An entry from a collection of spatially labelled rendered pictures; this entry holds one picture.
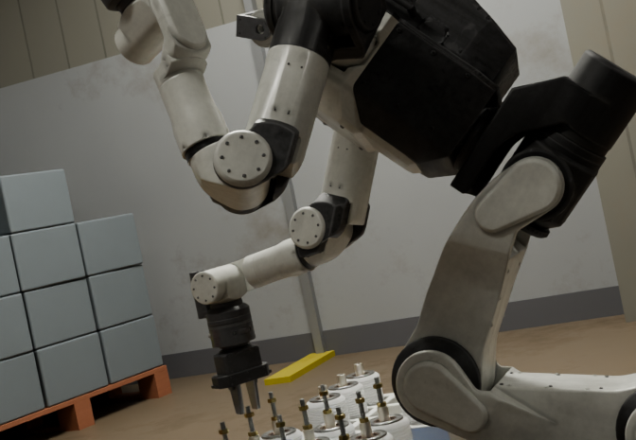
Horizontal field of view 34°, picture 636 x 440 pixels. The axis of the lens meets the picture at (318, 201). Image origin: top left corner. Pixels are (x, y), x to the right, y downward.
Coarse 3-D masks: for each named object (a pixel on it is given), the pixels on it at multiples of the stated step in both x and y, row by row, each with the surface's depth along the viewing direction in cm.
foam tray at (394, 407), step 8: (384, 400) 268; (392, 400) 269; (368, 408) 264; (376, 408) 261; (392, 408) 261; (400, 408) 260; (368, 416) 254; (376, 416) 251; (352, 424) 253; (416, 424) 235; (416, 432) 233; (424, 432) 232; (432, 432) 231; (440, 432) 231; (448, 432) 230
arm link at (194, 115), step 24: (192, 72) 145; (168, 96) 144; (192, 96) 143; (192, 120) 141; (216, 120) 142; (192, 144) 141; (216, 144) 140; (192, 168) 142; (216, 192) 142; (240, 192) 139; (264, 192) 144
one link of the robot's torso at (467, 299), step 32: (544, 160) 155; (480, 192) 159; (512, 192) 156; (544, 192) 154; (480, 224) 158; (512, 224) 157; (448, 256) 163; (480, 256) 160; (512, 256) 161; (448, 288) 165; (480, 288) 163; (512, 288) 171; (448, 320) 165; (480, 320) 163; (448, 352) 163; (480, 352) 164; (480, 384) 163
